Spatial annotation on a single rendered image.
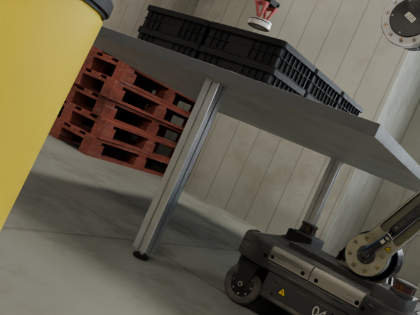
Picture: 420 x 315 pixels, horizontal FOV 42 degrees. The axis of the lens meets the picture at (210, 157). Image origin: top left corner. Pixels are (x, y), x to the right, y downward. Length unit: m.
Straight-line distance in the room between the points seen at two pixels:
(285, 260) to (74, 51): 1.21
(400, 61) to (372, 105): 0.36
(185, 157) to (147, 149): 2.76
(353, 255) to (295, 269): 0.21
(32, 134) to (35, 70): 0.09
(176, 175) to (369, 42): 2.72
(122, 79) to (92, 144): 0.53
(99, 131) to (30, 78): 3.44
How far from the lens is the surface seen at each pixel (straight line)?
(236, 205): 4.38
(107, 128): 4.18
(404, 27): 2.06
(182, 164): 1.87
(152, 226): 1.90
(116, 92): 4.18
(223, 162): 4.50
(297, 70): 2.29
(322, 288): 1.77
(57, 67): 0.75
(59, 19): 0.73
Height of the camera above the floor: 0.47
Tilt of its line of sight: 2 degrees down
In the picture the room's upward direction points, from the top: 24 degrees clockwise
